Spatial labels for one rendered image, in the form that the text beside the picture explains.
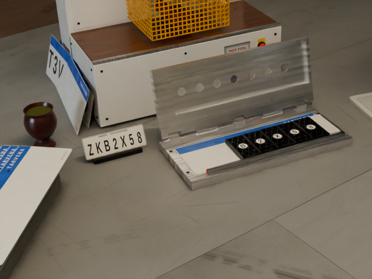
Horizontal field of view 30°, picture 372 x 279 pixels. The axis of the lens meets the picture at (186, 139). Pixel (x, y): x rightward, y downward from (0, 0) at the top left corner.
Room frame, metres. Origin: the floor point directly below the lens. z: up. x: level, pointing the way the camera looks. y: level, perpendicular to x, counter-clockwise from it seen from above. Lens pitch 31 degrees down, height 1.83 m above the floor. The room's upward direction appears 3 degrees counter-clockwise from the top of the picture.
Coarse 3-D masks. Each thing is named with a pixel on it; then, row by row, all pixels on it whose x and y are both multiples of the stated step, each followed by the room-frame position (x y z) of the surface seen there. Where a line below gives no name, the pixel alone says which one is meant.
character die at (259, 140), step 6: (252, 132) 1.51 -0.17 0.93; (258, 132) 1.51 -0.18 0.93; (252, 138) 1.48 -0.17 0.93; (258, 138) 1.48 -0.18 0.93; (264, 138) 1.49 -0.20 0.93; (258, 144) 1.45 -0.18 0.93; (264, 144) 1.46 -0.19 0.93; (270, 144) 1.45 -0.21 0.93; (264, 150) 1.43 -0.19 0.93; (270, 150) 1.42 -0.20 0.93
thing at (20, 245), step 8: (0, 152) 1.35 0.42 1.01; (56, 176) 1.34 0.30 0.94; (56, 184) 1.33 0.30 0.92; (48, 192) 1.29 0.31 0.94; (56, 192) 1.33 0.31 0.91; (48, 200) 1.28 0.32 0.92; (40, 208) 1.23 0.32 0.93; (48, 208) 1.27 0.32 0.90; (32, 216) 1.19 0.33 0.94; (40, 216) 1.23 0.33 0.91; (32, 224) 1.18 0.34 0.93; (24, 232) 1.14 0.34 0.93; (32, 232) 1.18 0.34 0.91; (24, 240) 1.14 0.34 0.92; (16, 248) 1.10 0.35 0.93; (24, 248) 1.13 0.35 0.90; (8, 256) 1.07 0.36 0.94; (16, 256) 1.09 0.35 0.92; (8, 264) 1.06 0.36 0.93; (0, 272) 1.02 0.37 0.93; (8, 272) 1.05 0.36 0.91
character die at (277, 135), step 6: (276, 126) 1.54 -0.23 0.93; (264, 132) 1.51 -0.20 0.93; (270, 132) 1.51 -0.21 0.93; (276, 132) 1.51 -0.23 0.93; (282, 132) 1.51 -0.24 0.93; (270, 138) 1.48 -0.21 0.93; (276, 138) 1.48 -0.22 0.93; (282, 138) 1.48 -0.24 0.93; (288, 138) 1.47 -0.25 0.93; (276, 144) 1.45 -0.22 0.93; (282, 144) 1.45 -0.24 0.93; (288, 144) 1.44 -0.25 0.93
